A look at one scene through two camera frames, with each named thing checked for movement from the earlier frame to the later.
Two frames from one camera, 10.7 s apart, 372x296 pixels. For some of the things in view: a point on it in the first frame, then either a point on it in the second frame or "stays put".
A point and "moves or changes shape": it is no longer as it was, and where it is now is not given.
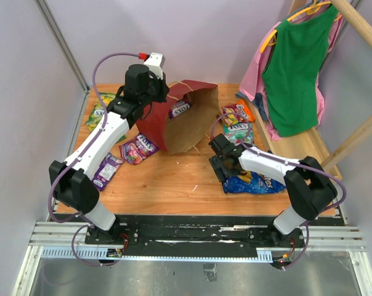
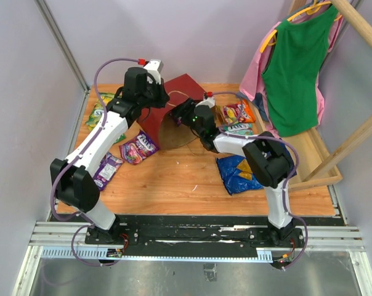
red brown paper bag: (179, 124) moves or changes shape
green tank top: (290, 73) stays put
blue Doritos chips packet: (251, 182) stays put
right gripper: (216, 163) → (189, 105)
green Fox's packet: (96, 114) stays put
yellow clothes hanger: (312, 10) stays put
